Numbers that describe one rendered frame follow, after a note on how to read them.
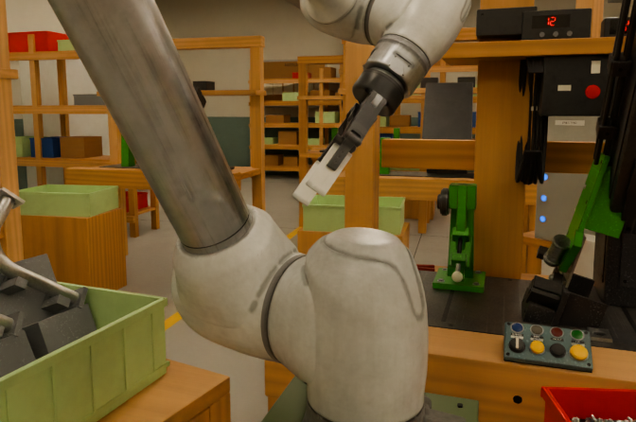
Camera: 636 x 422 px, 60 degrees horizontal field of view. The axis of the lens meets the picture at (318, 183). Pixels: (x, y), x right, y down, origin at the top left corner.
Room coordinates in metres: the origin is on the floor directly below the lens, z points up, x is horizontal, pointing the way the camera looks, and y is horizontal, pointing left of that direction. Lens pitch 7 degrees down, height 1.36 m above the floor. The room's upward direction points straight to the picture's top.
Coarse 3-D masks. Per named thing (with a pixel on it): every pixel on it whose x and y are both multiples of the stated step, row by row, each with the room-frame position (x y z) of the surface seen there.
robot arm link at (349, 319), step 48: (336, 240) 0.66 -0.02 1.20; (384, 240) 0.67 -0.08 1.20; (288, 288) 0.68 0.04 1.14; (336, 288) 0.62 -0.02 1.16; (384, 288) 0.62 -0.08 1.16; (288, 336) 0.66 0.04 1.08; (336, 336) 0.61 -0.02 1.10; (384, 336) 0.61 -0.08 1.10; (336, 384) 0.62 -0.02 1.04; (384, 384) 0.61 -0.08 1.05
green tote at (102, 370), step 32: (96, 288) 1.22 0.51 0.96; (96, 320) 1.22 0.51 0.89; (128, 320) 1.04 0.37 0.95; (160, 320) 1.14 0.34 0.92; (64, 352) 0.89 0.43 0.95; (96, 352) 0.96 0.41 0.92; (128, 352) 1.04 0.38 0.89; (160, 352) 1.13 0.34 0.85; (0, 384) 0.78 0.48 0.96; (32, 384) 0.83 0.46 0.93; (64, 384) 0.89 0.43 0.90; (96, 384) 0.96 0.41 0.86; (128, 384) 1.04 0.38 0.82; (0, 416) 0.78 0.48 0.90; (32, 416) 0.83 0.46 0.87; (64, 416) 0.89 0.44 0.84; (96, 416) 0.95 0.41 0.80
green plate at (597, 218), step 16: (608, 160) 1.12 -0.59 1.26; (592, 176) 1.18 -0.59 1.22; (608, 176) 1.13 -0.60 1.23; (592, 192) 1.13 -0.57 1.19; (608, 192) 1.13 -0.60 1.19; (576, 208) 1.23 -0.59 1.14; (592, 208) 1.14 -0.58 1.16; (608, 208) 1.13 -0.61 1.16; (576, 224) 1.17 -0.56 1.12; (592, 224) 1.14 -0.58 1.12; (608, 224) 1.13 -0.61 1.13
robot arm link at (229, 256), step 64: (64, 0) 0.56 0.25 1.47; (128, 0) 0.58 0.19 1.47; (128, 64) 0.59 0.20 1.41; (128, 128) 0.62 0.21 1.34; (192, 128) 0.64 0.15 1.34; (192, 192) 0.66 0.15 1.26; (192, 256) 0.70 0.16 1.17; (256, 256) 0.70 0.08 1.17; (192, 320) 0.76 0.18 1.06; (256, 320) 0.69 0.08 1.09
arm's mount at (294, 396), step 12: (300, 384) 0.82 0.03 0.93; (288, 396) 0.78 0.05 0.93; (300, 396) 0.78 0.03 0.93; (432, 396) 0.78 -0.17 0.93; (444, 396) 0.78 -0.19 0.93; (276, 408) 0.75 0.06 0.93; (288, 408) 0.75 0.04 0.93; (300, 408) 0.75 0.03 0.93; (432, 408) 0.75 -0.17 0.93; (444, 408) 0.75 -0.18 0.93; (456, 408) 0.75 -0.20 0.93; (468, 408) 0.75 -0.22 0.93; (264, 420) 0.72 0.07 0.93; (276, 420) 0.72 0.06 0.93; (288, 420) 0.72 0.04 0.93; (300, 420) 0.72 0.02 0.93; (468, 420) 0.72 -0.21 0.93
